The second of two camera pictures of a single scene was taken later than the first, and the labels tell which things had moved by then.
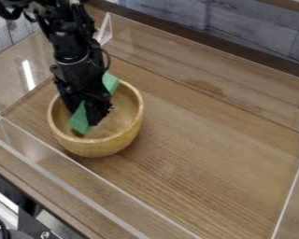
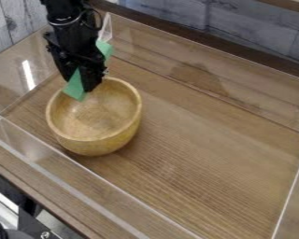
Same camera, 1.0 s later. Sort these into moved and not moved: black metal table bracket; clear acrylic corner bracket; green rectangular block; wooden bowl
Moved: green rectangular block
Not moved: clear acrylic corner bracket; black metal table bracket; wooden bowl
